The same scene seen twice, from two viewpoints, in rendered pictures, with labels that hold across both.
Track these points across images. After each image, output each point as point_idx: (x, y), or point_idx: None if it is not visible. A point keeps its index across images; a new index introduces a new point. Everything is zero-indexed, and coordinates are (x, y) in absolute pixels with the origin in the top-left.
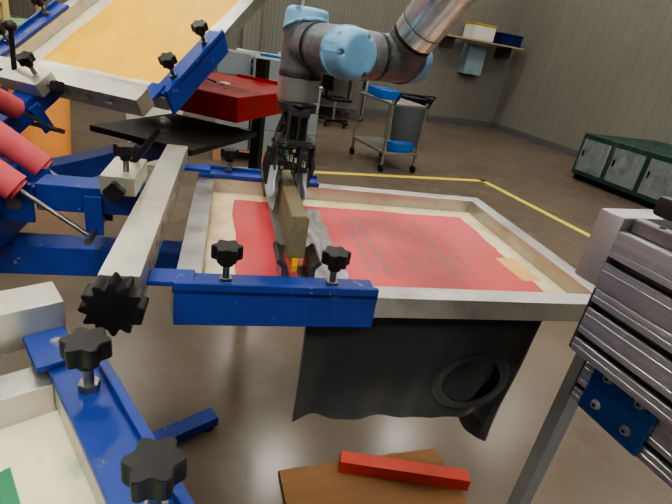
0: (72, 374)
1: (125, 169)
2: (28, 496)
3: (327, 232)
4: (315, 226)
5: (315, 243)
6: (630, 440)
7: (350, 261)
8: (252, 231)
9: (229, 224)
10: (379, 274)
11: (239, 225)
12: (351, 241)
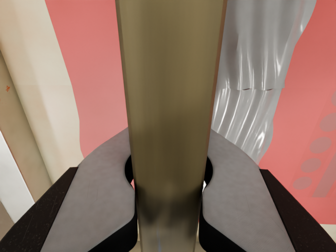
0: None
1: None
2: None
3: (297, 42)
4: (277, 13)
5: (235, 125)
6: None
7: (276, 167)
8: (105, 65)
9: (43, 28)
10: (300, 196)
11: (68, 31)
12: (331, 90)
